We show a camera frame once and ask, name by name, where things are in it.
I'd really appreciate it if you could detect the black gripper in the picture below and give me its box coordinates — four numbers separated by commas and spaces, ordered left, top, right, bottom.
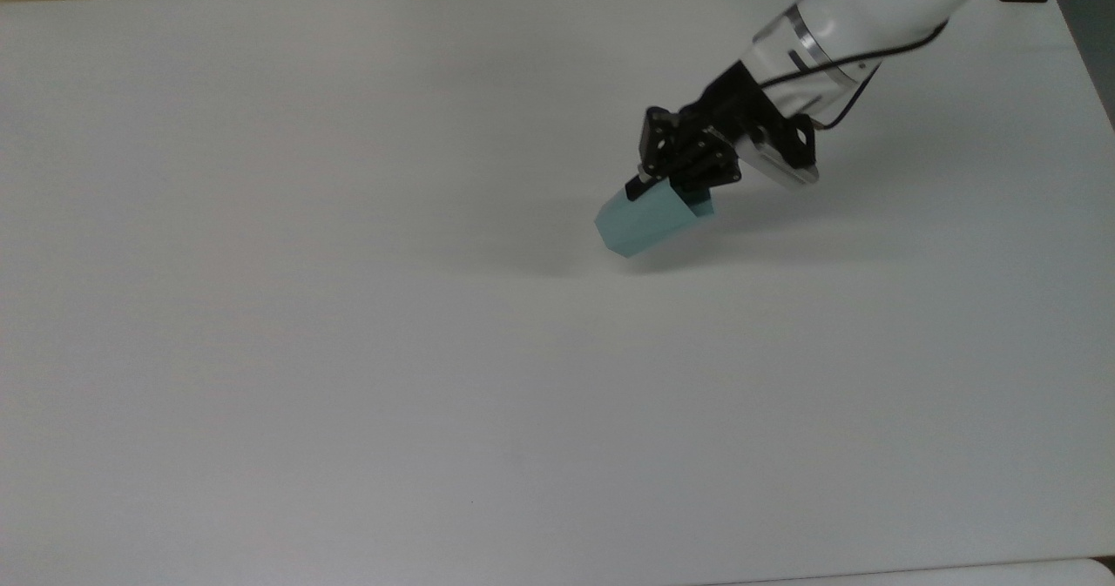
624, 59, 820, 204

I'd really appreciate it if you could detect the light teal block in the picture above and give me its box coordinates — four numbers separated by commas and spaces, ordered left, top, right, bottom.
594, 177, 716, 259

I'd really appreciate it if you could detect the silver box on black bracket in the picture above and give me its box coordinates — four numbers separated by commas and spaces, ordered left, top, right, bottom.
742, 125, 821, 190

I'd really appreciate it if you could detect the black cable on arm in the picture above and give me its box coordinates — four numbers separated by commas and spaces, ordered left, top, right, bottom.
758, 20, 950, 131

